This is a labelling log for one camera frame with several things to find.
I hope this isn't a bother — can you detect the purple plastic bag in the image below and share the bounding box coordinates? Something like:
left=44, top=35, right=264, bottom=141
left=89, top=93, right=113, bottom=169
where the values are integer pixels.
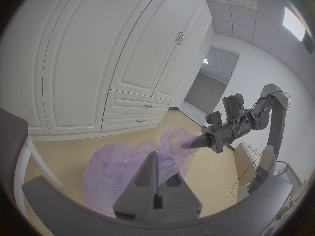
left=84, top=128, right=201, bottom=218

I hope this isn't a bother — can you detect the grey chair with white legs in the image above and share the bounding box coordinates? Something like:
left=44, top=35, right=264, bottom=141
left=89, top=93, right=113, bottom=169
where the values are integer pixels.
left=0, top=107, right=64, bottom=230

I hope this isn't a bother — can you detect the ceiling light panel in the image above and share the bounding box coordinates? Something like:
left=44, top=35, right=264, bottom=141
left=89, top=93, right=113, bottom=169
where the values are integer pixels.
left=283, top=6, right=306, bottom=42

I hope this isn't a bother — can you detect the black cable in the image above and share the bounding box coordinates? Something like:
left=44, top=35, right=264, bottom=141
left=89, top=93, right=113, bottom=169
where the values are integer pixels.
left=232, top=154, right=262, bottom=197

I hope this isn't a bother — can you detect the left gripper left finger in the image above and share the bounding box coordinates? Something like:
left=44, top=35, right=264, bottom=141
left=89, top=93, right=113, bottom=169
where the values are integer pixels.
left=113, top=151, right=158, bottom=222

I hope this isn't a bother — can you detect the white wardrobe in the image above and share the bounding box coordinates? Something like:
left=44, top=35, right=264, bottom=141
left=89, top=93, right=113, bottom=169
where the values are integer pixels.
left=0, top=0, right=213, bottom=142

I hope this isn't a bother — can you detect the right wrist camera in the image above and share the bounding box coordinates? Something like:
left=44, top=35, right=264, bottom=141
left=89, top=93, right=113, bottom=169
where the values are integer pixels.
left=205, top=111, right=223, bottom=130

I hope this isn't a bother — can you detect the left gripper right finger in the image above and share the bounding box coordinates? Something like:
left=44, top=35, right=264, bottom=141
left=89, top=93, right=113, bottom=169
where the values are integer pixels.
left=157, top=171, right=203, bottom=219

